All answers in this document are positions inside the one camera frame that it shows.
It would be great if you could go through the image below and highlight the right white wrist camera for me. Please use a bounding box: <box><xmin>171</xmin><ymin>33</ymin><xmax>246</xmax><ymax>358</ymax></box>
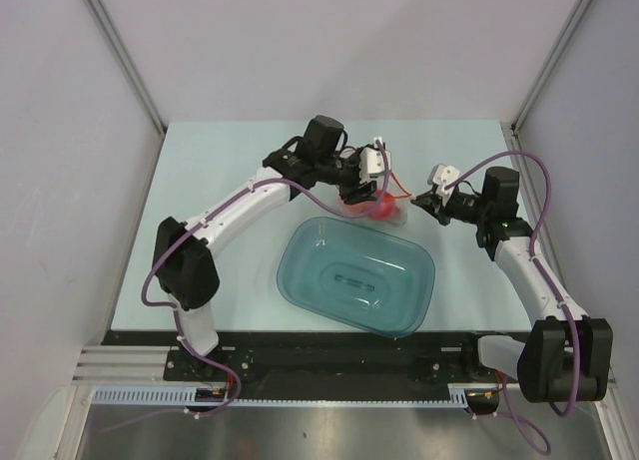
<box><xmin>429</xmin><ymin>164</ymin><xmax>460</xmax><ymax>206</ymax></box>

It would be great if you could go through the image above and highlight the toy watermelon slice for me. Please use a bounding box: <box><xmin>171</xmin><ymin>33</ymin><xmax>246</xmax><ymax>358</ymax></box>
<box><xmin>340</xmin><ymin>201</ymin><xmax>375</xmax><ymax>217</ymax></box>

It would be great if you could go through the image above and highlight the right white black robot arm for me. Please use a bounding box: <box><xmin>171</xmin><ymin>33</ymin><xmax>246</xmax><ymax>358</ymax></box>
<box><xmin>412</xmin><ymin>165</ymin><xmax>613</xmax><ymax>403</ymax></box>

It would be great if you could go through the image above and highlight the right aluminium corner post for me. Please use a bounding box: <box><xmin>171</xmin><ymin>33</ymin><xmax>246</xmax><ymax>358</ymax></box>
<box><xmin>509</xmin><ymin>0</ymin><xmax>595</xmax><ymax>134</ymax></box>

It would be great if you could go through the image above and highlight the aluminium corner post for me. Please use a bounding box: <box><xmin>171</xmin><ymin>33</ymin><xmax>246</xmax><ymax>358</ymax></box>
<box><xmin>83</xmin><ymin>0</ymin><xmax>168</xmax><ymax>138</ymax></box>
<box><xmin>509</xmin><ymin>0</ymin><xmax>595</xmax><ymax>134</ymax></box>

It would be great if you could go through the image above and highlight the clear orange zip top bag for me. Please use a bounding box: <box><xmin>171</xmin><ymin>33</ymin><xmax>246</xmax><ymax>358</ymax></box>
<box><xmin>333</xmin><ymin>172</ymin><xmax>413</xmax><ymax>226</ymax></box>

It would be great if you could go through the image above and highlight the blue transparent plastic tub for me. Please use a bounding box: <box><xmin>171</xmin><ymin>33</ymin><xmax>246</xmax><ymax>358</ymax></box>
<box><xmin>277</xmin><ymin>217</ymin><xmax>435</xmax><ymax>338</ymax></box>

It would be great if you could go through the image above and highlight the white slotted cable duct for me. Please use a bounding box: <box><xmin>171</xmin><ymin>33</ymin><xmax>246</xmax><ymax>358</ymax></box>
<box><xmin>92</xmin><ymin>383</ymin><xmax>473</xmax><ymax>409</ymax></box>

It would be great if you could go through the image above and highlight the left aluminium corner post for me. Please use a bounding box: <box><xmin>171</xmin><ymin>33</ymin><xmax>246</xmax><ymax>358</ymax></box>
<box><xmin>83</xmin><ymin>0</ymin><xmax>168</xmax><ymax>138</ymax></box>

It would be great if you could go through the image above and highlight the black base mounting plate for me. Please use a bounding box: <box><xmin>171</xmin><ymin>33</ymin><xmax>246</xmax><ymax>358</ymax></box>
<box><xmin>104</xmin><ymin>331</ymin><xmax>495</xmax><ymax>403</ymax></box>

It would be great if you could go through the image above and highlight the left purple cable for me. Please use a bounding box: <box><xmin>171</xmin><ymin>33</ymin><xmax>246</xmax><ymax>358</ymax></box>
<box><xmin>94</xmin><ymin>140</ymin><xmax>393</xmax><ymax>431</ymax></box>

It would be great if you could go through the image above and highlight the red toy apple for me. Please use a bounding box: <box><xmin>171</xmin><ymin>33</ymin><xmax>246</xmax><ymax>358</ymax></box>
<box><xmin>369</xmin><ymin>193</ymin><xmax>396</xmax><ymax>222</ymax></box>

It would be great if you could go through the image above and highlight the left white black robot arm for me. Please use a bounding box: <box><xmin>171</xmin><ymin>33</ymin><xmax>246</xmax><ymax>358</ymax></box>
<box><xmin>141</xmin><ymin>115</ymin><xmax>391</xmax><ymax>380</ymax></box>

